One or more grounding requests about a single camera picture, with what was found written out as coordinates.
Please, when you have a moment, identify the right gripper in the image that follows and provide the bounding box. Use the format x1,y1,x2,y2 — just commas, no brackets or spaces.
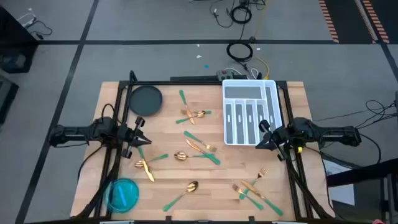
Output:
255,119,292,162

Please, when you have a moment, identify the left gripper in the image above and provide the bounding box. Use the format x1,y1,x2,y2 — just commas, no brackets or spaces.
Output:
119,117,152,158

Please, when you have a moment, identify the dark grey round plate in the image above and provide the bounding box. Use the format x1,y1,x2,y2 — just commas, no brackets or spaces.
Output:
128,85,164,118

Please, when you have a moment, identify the white cutlery tray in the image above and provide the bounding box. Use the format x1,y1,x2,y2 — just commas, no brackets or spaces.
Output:
222,79,283,146

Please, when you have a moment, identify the grey power strip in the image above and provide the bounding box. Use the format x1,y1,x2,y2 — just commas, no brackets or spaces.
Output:
216,70,248,80

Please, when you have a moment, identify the white paper sheet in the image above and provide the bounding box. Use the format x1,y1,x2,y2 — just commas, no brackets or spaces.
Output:
323,159,356,206

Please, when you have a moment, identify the black side table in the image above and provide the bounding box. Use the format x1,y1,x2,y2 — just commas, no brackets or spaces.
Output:
326,157,398,224

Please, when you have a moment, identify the black box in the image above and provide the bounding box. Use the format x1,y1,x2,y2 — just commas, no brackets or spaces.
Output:
0,76,19,124

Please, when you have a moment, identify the black cabinet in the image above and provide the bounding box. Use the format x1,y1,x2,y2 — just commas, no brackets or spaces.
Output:
0,6,39,74

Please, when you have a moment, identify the black sleeved cable bundle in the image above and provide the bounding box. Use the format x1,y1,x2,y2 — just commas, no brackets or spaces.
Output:
72,144,125,218
281,149,336,220

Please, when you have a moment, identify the yellow cable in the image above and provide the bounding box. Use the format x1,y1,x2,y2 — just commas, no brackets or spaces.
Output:
252,0,271,80

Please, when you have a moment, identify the black metal table frame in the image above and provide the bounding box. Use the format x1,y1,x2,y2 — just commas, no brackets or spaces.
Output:
93,70,315,223

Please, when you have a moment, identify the black coiled cable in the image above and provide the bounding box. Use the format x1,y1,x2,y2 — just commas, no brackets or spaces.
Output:
229,4,252,25
226,41,254,63

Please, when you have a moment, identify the white cable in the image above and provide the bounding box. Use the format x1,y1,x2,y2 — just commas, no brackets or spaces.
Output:
16,7,37,29

